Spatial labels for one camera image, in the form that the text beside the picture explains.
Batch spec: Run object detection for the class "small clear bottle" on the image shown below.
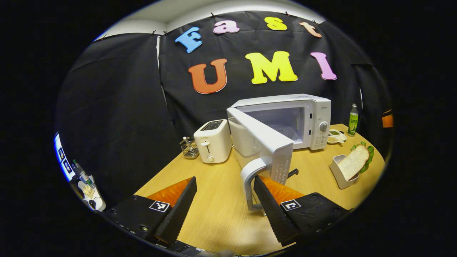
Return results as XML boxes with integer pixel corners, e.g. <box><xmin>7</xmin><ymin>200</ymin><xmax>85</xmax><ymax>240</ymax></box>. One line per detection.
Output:
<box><xmin>72</xmin><ymin>160</ymin><xmax>95</xmax><ymax>189</ymax></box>

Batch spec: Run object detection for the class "white toaster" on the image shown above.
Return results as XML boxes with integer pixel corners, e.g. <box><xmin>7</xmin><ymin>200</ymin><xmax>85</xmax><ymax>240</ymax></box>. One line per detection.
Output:
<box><xmin>194</xmin><ymin>119</ymin><xmax>233</xmax><ymax>164</ymax></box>

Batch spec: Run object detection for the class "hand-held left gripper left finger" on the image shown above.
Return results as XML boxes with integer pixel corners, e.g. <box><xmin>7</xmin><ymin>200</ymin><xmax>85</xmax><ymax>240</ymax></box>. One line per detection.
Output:
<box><xmin>103</xmin><ymin>176</ymin><xmax>198</xmax><ymax>245</ymax></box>

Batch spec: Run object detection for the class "blue and white board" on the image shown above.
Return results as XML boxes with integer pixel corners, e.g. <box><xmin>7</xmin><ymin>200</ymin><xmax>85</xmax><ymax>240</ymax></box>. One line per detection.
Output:
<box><xmin>54</xmin><ymin>132</ymin><xmax>76</xmax><ymax>182</ymax></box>

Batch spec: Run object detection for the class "bread and lettuce sandwich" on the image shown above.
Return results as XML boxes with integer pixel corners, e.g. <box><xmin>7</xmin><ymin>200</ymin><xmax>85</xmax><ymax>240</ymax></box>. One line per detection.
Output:
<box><xmin>337</xmin><ymin>142</ymin><xmax>375</xmax><ymax>181</ymax></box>

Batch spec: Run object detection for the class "white square container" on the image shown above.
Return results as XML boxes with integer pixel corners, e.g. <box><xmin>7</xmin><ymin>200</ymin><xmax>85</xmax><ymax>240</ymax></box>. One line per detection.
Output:
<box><xmin>330</xmin><ymin>154</ymin><xmax>359</xmax><ymax>190</ymax></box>

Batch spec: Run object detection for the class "black backdrop cloth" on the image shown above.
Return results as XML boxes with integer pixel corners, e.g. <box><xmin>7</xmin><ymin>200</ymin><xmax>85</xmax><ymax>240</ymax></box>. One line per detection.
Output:
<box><xmin>55</xmin><ymin>11</ymin><xmax>393</xmax><ymax>207</ymax></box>

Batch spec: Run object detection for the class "white microwave oven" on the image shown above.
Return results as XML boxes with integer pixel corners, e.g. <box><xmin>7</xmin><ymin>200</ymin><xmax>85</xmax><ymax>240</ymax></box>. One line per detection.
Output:
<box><xmin>226</xmin><ymin>94</ymin><xmax>332</xmax><ymax>212</ymax></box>

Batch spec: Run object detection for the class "green drink bottle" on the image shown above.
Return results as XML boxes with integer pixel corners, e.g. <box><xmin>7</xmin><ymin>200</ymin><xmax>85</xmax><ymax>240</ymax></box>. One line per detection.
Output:
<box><xmin>348</xmin><ymin>104</ymin><xmax>359</xmax><ymax>137</ymax></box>

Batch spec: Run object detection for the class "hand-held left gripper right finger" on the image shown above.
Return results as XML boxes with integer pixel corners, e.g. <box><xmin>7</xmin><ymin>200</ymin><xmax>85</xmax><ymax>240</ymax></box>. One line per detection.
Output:
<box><xmin>253</xmin><ymin>175</ymin><xmax>352</xmax><ymax>247</ymax></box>

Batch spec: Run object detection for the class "white divided dish with beans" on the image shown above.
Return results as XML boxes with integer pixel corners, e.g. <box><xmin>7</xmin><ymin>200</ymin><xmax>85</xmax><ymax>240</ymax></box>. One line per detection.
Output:
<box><xmin>327</xmin><ymin>129</ymin><xmax>347</xmax><ymax>145</ymax></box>

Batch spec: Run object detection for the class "metal wire rack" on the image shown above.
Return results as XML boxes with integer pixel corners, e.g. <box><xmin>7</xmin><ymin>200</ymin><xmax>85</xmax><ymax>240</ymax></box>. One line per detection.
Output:
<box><xmin>179</xmin><ymin>137</ymin><xmax>200</xmax><ymax>159</ymax></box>

